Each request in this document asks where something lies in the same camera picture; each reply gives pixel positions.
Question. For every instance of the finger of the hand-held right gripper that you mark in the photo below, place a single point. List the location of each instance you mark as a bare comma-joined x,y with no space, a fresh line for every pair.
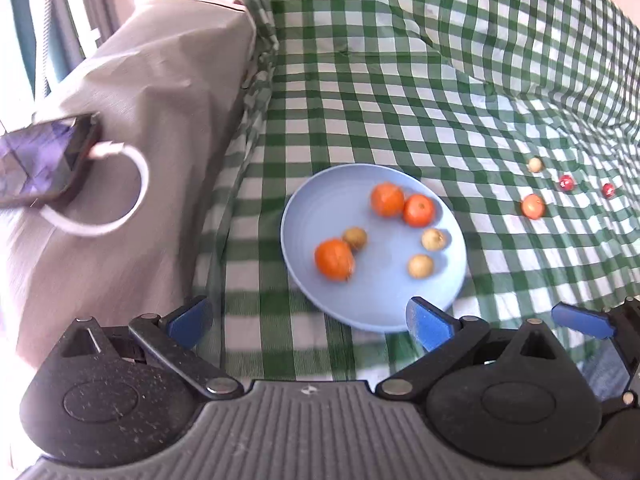
582,317

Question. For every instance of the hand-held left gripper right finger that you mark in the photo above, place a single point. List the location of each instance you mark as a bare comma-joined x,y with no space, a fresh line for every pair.
424,322

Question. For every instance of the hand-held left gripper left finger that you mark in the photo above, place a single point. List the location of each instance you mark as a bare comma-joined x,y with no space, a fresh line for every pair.
187,322

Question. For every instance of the tan longan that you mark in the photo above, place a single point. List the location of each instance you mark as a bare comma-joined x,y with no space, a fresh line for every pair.
535,164
420,266
433,239
355,238

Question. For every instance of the light blue plate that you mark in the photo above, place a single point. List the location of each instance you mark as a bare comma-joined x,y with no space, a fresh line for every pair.
372,255

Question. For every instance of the orange tangerine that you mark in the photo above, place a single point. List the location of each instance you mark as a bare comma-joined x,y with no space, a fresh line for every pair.
387,200
334,259

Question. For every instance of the red tomato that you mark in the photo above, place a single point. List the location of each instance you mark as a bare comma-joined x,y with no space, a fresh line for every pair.
419,210
533,206

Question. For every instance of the red tomato on cloth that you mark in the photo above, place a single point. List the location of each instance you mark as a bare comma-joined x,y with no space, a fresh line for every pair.
533,206

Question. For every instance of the small red fruit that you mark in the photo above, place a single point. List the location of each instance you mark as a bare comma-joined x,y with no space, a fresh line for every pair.
608,190
566,182

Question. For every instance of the grey fabric covered box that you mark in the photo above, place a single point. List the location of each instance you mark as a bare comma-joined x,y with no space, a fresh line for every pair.
140,135

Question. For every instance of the black smartphone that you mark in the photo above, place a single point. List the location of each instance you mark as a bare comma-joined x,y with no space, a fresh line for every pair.
47,160

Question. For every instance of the green checked cloth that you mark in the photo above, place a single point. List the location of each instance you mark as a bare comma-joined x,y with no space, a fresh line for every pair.
425,85

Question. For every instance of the white window frame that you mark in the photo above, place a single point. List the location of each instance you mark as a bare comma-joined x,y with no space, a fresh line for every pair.
85,5

